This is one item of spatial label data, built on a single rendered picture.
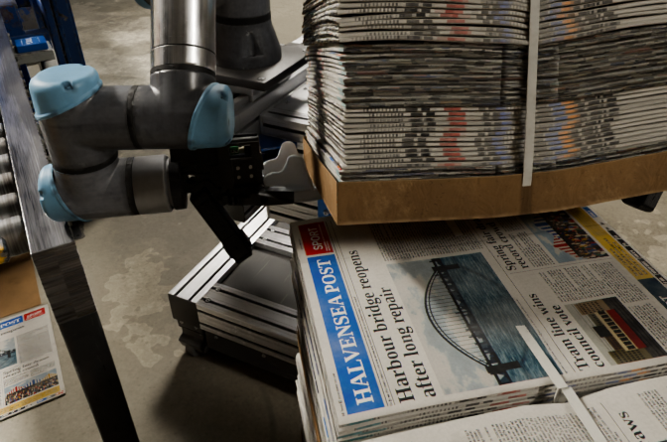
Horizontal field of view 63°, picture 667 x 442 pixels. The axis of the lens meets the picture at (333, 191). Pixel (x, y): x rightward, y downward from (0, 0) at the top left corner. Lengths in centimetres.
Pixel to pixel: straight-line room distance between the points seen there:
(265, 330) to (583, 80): 98
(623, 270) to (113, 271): 164
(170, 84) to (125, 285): 133
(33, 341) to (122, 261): 38
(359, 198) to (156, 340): 126
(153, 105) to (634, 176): 52
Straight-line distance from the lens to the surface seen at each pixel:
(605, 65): 60
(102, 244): 212
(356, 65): 50
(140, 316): 179
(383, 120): 51
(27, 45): 180
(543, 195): 59
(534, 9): 56
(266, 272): 153
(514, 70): 55
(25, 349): 182
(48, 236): 76
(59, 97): 66
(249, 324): 138
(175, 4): 67
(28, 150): 99
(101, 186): 71
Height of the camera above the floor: 121
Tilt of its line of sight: 33 degrees down
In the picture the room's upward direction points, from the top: straight up
